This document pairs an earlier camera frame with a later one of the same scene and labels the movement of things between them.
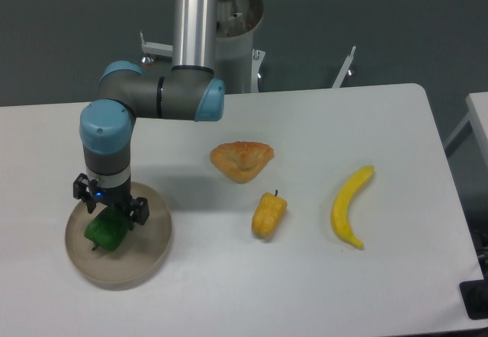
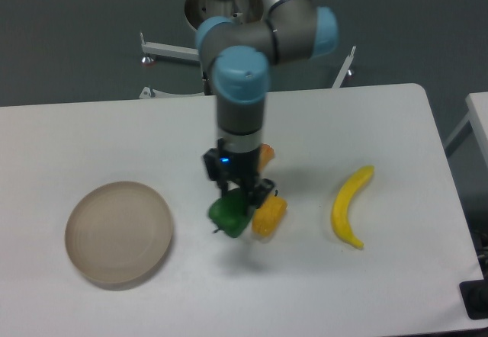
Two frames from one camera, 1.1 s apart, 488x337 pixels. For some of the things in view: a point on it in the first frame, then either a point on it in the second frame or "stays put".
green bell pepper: (107, 229) → (229, 213)
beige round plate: (143, 251) stays put
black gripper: (120, 197) → (239, 166)
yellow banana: (339, 210) stays put
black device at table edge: (474, 294) stays put
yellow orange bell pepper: (268, 214) stays put
